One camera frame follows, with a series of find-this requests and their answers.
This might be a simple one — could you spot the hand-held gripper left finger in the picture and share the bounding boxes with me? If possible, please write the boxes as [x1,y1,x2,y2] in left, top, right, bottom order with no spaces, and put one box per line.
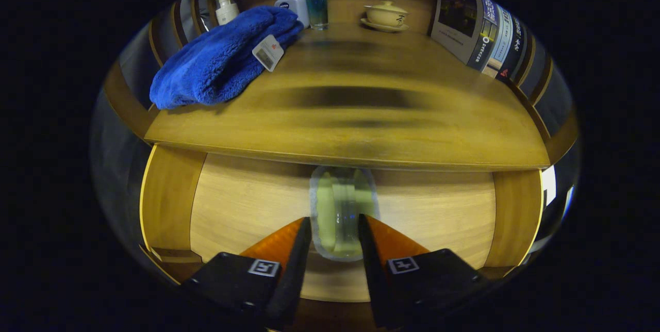
[179,216,312,331]

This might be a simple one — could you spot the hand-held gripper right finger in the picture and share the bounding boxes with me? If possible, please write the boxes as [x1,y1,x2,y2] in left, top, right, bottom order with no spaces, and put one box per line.
[358,213,489,330]

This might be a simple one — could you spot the wooden drawer with black knob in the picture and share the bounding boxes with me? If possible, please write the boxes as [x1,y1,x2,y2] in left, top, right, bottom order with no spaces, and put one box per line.
[139,144,545,317]

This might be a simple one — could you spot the wooden countertop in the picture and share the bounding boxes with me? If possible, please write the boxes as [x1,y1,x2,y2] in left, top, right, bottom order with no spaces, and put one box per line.
[144,20,551,172]

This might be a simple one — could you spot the blue fluffy towel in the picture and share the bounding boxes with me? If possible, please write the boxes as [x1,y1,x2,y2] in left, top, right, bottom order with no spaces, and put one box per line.
[150,6,305,111]

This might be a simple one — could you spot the beige lidded teacup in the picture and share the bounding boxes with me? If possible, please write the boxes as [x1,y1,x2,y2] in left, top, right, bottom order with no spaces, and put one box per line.
[360,1,410,32]

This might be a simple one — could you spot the black spine book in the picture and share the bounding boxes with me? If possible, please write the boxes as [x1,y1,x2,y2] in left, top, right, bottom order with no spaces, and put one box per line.
[498,15,532,84]

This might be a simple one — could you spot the teal glass bottle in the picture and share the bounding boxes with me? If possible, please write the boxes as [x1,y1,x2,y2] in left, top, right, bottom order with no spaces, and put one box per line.
[303,0,329,30]

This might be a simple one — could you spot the pale spine book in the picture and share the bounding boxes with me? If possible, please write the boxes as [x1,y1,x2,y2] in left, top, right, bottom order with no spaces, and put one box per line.
[487,5,516,77]

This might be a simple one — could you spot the white lotion bottle blue cap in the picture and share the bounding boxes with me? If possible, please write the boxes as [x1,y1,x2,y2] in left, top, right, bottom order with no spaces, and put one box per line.
[274,0,310,28]

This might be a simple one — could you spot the white pump bottle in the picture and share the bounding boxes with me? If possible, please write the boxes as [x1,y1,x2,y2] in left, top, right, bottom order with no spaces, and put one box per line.
[214,0,240,26]

